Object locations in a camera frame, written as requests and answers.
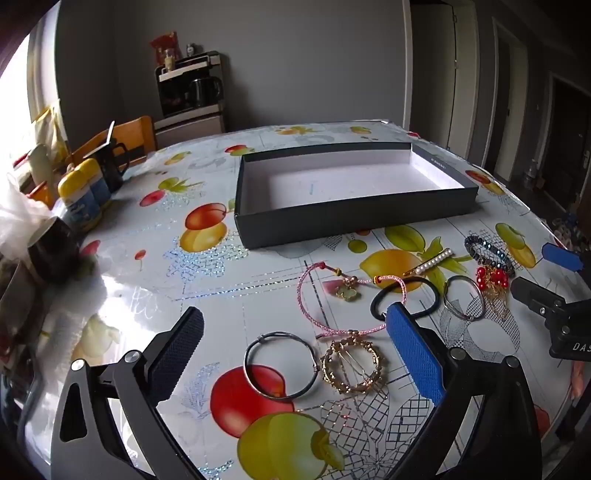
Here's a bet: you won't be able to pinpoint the red snack bag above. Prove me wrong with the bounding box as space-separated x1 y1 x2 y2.
150 31 180 68

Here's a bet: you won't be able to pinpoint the yellow lid blue container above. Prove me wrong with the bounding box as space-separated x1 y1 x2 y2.
83 158 112 210
58 168 103 232

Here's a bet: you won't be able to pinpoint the large silver hoop ring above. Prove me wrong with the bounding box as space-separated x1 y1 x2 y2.
243 331 321 400

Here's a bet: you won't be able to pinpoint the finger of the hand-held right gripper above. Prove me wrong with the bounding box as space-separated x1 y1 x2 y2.
510 276 566 319
542 242 583 274

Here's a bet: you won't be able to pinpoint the black electric kettle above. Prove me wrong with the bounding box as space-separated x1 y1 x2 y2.
187 76 223 108

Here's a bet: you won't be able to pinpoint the black shallow cardboard box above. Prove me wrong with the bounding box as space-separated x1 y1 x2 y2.
233 142 480 250

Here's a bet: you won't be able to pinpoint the wooden chair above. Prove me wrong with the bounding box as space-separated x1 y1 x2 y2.
69 115 158 171

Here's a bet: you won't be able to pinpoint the dark cup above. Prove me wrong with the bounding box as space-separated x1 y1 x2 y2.
27 217 84 282

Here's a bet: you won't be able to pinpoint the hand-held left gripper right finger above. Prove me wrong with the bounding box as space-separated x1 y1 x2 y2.
385 302 543 480

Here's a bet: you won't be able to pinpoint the gold round hair clip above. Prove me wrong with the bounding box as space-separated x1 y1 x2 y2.
320 335 386 395

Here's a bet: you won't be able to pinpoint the black water dispenser cabinet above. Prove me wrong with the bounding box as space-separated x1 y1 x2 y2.
154 51 227 137

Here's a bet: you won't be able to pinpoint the dark beaded bracelet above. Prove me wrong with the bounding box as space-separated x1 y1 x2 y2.
464 234 517 278

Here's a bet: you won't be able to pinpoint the dark entrance door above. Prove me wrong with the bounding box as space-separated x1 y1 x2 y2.
545 74 591 208

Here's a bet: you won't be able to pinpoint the black hair tie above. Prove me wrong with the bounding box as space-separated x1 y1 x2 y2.
370 281 439 321

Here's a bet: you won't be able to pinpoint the white door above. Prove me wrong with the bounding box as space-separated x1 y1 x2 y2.
492 18 529 183
445 4 481 160

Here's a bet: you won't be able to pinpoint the white plastic bag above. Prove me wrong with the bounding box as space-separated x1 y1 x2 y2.
0 185 61 259

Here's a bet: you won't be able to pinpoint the pile of shoes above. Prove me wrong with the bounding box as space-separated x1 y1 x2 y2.
549 203 591 252

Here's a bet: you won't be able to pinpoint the pearl hair pin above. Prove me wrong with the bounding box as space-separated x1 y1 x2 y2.
404 248 454 278

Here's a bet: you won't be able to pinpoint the silver grey ring bracelet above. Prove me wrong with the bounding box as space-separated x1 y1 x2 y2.
444 274 485 320

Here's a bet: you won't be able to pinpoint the black mug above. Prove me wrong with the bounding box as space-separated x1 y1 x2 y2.
88 141 130 195

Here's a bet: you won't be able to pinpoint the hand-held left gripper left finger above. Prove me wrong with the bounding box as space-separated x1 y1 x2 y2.
50 306 205 480

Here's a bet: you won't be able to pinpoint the red bead gold earrings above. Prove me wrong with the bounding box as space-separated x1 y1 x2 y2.
475 265 511 319

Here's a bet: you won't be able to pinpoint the pink cord charm bracelet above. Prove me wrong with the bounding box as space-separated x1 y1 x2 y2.
297 261 408 340

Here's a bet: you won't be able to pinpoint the yellow bag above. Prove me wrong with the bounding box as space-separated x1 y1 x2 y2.
32 104 65 158

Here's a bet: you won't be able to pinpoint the fruit printed tablecloth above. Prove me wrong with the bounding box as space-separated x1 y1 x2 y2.
18 121 583 480

